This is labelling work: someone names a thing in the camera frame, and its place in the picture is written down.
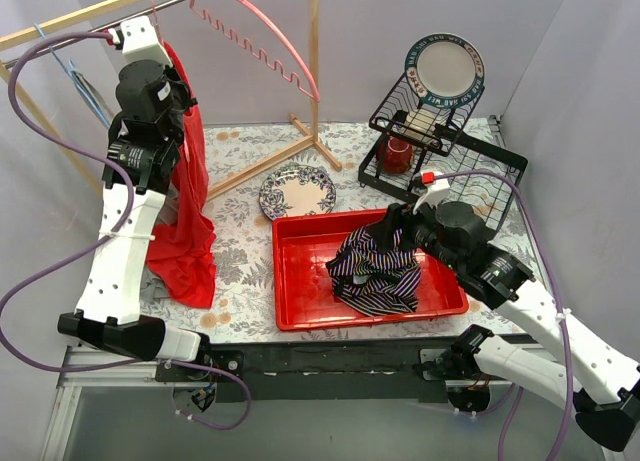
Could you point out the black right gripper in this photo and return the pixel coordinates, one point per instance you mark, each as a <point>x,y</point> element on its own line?
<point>395,223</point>

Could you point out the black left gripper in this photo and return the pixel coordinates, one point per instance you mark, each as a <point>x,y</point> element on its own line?
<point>181,92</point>

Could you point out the black white striped tank top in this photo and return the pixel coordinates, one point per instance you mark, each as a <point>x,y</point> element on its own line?
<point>372,282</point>

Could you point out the thin pink wire hanger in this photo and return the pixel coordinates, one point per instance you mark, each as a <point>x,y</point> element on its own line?
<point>154,20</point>

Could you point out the red tank top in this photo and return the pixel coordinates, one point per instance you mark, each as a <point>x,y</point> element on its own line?
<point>181,253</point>

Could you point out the grey tank top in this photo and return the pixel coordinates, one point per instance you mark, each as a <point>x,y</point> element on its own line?
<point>152,286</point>

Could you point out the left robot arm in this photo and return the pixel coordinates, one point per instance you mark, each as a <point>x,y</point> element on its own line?
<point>143,151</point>

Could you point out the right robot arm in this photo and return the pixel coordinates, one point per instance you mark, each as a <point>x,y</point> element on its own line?
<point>596,383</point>

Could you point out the red bowl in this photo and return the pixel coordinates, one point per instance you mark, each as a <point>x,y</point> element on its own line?
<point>395,155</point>

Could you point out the red plastic tray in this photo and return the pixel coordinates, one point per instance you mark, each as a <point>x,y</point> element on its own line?
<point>303,295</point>

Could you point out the blue floral plate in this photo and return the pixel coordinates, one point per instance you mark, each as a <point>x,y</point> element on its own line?
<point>297,190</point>

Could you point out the floral table mat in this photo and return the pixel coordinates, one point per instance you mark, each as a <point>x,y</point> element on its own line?
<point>243,305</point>

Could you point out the cream ceramic cup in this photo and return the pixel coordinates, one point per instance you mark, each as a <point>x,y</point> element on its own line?
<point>422,123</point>

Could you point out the wooden clothes rack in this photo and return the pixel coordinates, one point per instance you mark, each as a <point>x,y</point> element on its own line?
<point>231,87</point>

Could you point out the green rimmed white plate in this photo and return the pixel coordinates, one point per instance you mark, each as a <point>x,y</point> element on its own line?
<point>445,71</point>

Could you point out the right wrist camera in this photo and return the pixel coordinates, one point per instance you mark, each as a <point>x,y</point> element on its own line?
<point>437,189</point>

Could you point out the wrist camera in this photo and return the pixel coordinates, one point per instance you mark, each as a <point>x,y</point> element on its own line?
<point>138,40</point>
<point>437,189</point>

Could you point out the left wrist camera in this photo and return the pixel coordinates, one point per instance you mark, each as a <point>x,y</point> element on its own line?
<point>138,40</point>

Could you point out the black wire dish rack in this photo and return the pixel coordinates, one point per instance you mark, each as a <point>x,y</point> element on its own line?
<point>451,149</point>

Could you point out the blue wire hanger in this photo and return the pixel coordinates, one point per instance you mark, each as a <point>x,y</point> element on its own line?
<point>88,93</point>

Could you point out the black base frame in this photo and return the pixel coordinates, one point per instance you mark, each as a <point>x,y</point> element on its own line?
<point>384,369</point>

